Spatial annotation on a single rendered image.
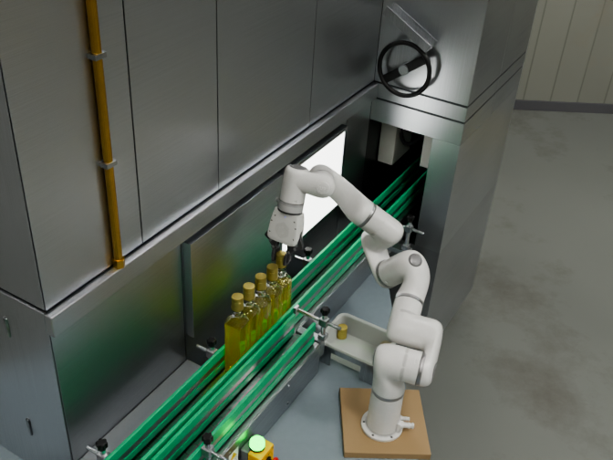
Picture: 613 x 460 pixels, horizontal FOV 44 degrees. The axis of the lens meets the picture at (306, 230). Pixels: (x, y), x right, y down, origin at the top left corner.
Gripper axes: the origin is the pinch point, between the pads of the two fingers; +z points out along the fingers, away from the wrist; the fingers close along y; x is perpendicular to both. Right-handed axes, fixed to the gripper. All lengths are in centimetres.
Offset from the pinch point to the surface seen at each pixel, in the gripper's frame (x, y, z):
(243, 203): -6.9, -12.2, -14.6
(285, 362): -12.0, 13.7, 26.2
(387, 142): 97, -11, -19
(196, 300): -24.4, -12.0, 11.5
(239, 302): -23.0, 1.3, 7.1
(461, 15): 70, 15, -75
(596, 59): 446, 14, -43
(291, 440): -16, 23, 47
